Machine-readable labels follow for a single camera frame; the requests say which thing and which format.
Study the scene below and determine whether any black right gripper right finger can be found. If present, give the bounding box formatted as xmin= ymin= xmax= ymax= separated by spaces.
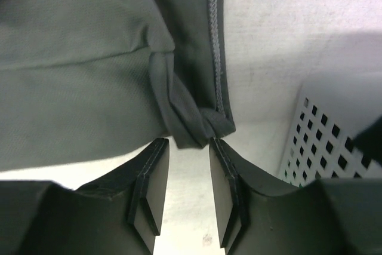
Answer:
xmin=210 ymin=139 xmax=381 ymax=254

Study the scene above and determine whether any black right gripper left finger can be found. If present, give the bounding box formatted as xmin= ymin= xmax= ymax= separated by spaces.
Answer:
xmin=1 ymin=138 xmax=170 ymax=254

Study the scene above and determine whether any grey t shirt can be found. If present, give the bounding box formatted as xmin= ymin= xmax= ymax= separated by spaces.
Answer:
xmin=1 ymin=0 xmax=236 ymax=171

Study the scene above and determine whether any white perforated plastic basket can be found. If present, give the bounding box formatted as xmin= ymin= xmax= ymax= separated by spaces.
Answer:
xmin=278 ymin=87 xmax=381 ymax=187

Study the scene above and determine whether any black t shirt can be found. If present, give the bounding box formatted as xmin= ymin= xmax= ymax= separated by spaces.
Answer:
xmin=354 ymin=118 xmax=382 ymax=165

